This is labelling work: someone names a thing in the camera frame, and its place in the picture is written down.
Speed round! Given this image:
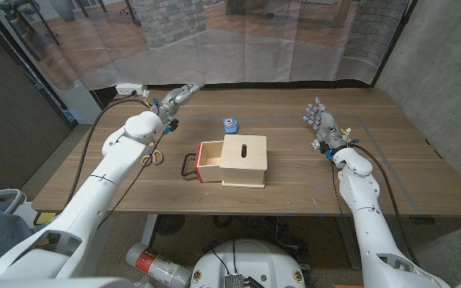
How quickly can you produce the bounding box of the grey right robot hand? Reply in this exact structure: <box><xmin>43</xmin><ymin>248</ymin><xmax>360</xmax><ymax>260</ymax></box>
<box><xmin>302</xmin><ymin>96</ymin><xmax>351</xmax><ymax>155</ymax></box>

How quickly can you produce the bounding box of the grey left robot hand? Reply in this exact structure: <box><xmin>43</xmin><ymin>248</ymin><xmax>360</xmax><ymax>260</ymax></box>
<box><xmin>156</xmin><ymin>82</ymin><xmax>206</xmax><ymax>127</ymax></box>

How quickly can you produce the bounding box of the blue toy camera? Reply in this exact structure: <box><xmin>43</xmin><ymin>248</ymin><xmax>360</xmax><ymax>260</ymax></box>
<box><xmin>222</xmin><ymin>117</ymin><xmax>239</xmax><ymax>135</ymax></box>

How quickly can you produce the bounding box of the wooden drawer with red front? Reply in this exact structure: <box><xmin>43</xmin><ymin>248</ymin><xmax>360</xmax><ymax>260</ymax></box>
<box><xmin>180</xmin><ymin>140</ymin><xmax>224</xmax><ymax>184</ymax></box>

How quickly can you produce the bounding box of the white power strip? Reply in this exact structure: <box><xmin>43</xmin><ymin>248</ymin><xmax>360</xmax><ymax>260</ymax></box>
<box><xmin>114</xmin><ymin>82</ymin><xmax>149</xmax><ymax>96</ymax></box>

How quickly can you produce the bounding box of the printed room backdrop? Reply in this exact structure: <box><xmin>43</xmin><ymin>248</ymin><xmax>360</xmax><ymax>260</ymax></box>
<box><xmin>0</xmin><ymin>0</ymin><xmax>414</xmax><ymax>92</ymax></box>

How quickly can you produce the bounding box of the wooden box with slot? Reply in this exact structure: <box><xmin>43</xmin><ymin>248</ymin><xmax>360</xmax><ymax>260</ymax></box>
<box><xmin>218</xmin><ymin>134</ymin><xmax>269</xmax><ymax>189</ymax></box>

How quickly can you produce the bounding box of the black backdrop stand pole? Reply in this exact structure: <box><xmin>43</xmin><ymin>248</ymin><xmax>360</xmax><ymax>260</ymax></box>
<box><xmin>372</xmin><ymin>0</ymin><xmax>419</xmax><ymax>86</ymax></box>
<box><xmin>0</xmin><ymin>0</ymin><xmax>78</xmax><ymax>130</ymax></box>

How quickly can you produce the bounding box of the black round fan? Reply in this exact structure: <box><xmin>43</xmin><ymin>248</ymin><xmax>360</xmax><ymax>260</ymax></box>
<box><xmin>153</xmin><ymin>214</ymin><xmax>186</xmax><ymax>237</ymax></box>

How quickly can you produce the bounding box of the white table leg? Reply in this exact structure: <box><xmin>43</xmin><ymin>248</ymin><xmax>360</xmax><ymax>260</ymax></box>
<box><xmin>140</xmin><ymin>214</ymin><xmax>158</xmax><ymax>247</ymax></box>

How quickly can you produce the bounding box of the white round robot torso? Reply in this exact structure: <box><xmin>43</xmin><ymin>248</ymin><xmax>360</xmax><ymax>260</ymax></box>
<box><xmin>190</xmin><ymin>238</ymin><xmax>307</xmax><ymax>288</ymax></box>

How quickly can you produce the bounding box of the white cylinder with red label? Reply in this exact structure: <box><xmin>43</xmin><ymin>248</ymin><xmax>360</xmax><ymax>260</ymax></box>
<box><xmin>125</xmin><ymin>242</ymin><xmax>193</xmax><ymax>288</ymax></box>

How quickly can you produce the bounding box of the white grey rounded stand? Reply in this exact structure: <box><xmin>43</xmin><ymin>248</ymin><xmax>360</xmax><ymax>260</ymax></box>
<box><xmin>0</xmin><ymin>188</ymin><xmax>27</xmax><ymax>215</ymax></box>

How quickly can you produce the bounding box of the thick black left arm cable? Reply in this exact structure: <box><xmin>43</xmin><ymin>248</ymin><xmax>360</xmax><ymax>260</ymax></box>
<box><xmin>64</xmin><ymin>98</ymin><xmax>154</xmax><ymax>209</ymax></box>

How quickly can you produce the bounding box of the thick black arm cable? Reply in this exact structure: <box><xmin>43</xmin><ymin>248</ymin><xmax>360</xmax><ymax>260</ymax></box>
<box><xmin>64</xmin><ymin>98</ymin><xmax>154</xmax><ymax>209</ymax></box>
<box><xmin>349</xmin><ymin>142</ymin><xmax>419</xmax><ymax>266</ymax></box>

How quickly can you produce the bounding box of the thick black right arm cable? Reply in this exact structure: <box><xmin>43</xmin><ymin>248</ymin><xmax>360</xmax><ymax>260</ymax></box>
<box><xmin>349</xmin><ymin>142</ymin><xmax>419</xmax><ymax>266</ymax></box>

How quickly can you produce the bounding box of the black floor cable tangle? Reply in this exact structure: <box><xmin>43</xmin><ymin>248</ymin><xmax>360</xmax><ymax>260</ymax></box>
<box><xmin>212</xmin><ymin>215</ymin><xmax>310</xmax><ymax>257</ymax></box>

